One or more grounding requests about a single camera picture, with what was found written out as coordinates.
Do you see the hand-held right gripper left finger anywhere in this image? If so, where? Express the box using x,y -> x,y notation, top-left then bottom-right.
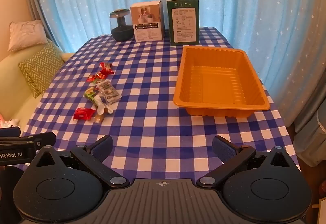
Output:
33,135 -> 130,189

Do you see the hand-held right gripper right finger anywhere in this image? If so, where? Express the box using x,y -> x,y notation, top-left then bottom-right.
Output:
196,135 -> 292,188

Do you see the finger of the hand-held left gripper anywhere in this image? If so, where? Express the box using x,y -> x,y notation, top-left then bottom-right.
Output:
0,132 -> 56,151
0,127 -> 21,138

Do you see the red snack packet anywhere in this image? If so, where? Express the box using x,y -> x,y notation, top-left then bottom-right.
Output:
73,107 -> 96,121

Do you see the white green snack packet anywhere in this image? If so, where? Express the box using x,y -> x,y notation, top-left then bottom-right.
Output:
94,95 -> 113,115

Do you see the yellow green candy packet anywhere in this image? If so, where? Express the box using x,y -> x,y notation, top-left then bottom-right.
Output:
85,86 -> 99,100

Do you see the grey white snack packet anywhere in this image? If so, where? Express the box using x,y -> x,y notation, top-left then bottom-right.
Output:
96,78 -> 121,105

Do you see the red green candy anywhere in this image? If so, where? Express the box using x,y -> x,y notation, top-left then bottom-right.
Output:
87,73 -> 107,83

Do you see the orange plastic tray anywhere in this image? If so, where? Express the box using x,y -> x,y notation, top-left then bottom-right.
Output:
173,45 -> 270,118

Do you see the white plush toy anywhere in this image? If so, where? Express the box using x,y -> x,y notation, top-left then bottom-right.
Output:
0,114 -> 20,129

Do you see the pale green sofa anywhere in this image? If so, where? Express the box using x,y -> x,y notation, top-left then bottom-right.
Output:
0,37 -> 75,135

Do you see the blue white checkered tablecloth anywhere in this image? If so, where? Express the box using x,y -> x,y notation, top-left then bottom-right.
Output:
13,27 -> 301,186

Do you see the green chevron pillow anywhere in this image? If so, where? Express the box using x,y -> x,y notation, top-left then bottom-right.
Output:
18,41 -> 64,98

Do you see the grey lace-trimmed curtain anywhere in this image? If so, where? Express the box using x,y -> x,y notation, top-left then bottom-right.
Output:
293,104 -> 326,171

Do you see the white pillow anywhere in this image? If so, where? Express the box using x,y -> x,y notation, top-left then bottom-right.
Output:
7,20 -> 49,52

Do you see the dark green humidifier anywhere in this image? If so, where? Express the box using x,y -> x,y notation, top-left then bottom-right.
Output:
109,8 -> 134,42

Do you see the green carton box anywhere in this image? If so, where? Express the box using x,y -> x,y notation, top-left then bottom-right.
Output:
164,0 -> 200,46

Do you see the beige product box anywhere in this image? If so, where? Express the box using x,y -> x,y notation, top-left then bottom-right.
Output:
130,0 -> 165,42

